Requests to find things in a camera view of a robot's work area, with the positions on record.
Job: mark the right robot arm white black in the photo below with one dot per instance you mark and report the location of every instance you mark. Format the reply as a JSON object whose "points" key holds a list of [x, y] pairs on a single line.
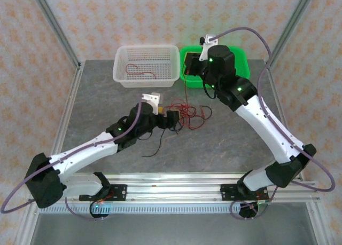
{"points": [[267, 130]]}

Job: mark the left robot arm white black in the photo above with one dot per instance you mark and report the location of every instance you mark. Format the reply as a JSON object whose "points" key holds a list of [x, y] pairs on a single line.
{"points": [[85, 151]]}

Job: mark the green plastic basket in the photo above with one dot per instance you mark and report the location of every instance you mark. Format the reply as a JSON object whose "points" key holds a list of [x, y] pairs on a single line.
{"points": [[242, 64]]}

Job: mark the white plastic basket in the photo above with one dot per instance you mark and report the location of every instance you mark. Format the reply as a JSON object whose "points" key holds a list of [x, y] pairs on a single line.
{"points": [[128, 80]]}

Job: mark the aluminium table side rail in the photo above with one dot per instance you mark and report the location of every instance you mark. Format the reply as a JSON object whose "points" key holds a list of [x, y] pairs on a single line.
{"points": [[279, 103], [70, 103]]}

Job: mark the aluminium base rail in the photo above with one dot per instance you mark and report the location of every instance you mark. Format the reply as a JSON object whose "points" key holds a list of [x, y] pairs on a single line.
{"points": [[173, 189]]}

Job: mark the aluminium frame post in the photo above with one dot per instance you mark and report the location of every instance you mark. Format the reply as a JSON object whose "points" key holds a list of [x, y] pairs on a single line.
{"points": [[289, 28], [57, 28]]}

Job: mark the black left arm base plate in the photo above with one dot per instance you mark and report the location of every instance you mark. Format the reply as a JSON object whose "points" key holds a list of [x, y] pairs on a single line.
{"points": [[120, 193]]}

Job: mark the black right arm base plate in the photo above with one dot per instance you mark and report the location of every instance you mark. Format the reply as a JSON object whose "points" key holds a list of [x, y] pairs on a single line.
{"points": [[227, 191]]}

